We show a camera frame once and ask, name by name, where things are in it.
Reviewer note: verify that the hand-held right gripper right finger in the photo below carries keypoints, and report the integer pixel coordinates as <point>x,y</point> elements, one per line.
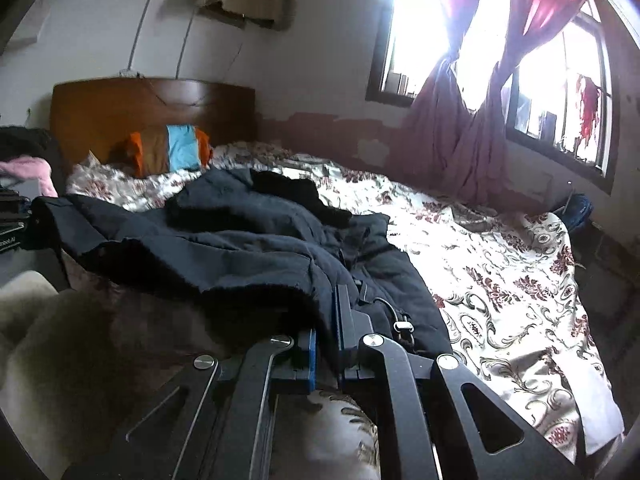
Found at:
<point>343,320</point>

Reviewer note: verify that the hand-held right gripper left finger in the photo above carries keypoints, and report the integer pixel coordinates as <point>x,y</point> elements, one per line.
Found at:
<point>312,360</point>

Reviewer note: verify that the black padded jacket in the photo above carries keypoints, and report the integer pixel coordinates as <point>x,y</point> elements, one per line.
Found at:
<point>225,250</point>

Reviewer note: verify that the pink fluffy cloth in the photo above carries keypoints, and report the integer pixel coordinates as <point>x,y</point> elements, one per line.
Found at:
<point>35,167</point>

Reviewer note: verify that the black cloth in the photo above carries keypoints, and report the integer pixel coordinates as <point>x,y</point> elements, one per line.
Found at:
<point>25,142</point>

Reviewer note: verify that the wooden headboard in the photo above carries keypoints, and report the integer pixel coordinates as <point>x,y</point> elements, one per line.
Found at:
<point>100,115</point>

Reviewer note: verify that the floral patterned blanket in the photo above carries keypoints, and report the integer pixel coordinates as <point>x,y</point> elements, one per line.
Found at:
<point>500,285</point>

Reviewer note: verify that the orange brown blue pillow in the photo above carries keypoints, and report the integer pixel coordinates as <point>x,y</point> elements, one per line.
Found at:
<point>180,147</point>

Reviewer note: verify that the white power strip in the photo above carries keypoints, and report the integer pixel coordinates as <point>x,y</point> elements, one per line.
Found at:
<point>129,73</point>

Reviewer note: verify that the pink curtain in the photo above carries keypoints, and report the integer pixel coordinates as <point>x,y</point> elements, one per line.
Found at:
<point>440,120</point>
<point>490,150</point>

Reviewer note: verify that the blue bag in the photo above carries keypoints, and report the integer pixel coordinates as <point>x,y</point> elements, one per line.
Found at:
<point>580,210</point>

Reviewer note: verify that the white sheet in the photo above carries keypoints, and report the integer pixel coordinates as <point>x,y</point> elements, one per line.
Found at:
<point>600,400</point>

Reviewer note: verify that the dark framed window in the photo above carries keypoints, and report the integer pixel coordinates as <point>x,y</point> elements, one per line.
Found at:
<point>560,140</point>

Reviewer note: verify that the red hanging cloth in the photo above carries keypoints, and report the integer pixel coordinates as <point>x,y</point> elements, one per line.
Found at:
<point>590,105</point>

